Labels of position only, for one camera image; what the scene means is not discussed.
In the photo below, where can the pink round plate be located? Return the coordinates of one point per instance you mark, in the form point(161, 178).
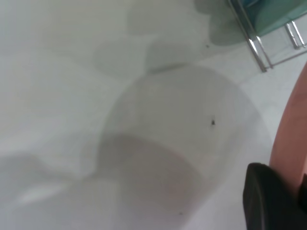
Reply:
point(287, 134)

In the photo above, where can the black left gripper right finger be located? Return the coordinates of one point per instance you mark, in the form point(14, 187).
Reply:
point(304, 191)

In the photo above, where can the green round plate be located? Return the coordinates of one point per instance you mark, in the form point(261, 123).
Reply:
point(275, 16)

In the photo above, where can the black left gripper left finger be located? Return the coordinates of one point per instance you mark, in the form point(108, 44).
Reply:
point(268, 203)

